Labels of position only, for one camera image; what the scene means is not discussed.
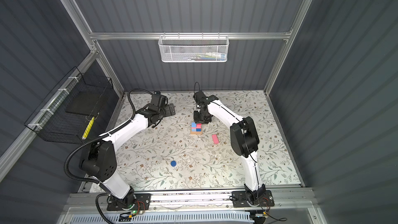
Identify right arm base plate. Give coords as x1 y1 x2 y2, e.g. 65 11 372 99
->
229 190 275 208

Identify yellow marker in basket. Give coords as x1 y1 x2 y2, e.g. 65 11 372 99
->
82 117 95 140

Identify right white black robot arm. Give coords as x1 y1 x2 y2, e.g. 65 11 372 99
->
193 91 266 206

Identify floral patterned table mat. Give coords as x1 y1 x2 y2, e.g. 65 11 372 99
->
116 91 300 191

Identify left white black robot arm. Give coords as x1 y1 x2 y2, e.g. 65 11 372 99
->
79 91 175 205

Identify markers in white basket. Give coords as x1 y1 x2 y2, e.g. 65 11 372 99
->
185 52 227 62

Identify left black corrugated cable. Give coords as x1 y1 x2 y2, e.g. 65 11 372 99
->
63 88 154 185

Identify white ventilated cable duct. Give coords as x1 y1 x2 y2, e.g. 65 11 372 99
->
69 211 254 224

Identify white wire mesh basket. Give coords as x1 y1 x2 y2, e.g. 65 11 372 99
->
158 36 230 63

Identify black wire basket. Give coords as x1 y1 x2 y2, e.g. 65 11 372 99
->
24 68 117 144

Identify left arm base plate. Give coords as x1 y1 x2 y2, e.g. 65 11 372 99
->
106 194 151 211

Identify black pad in basket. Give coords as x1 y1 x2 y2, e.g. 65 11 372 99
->
65 92 107 117

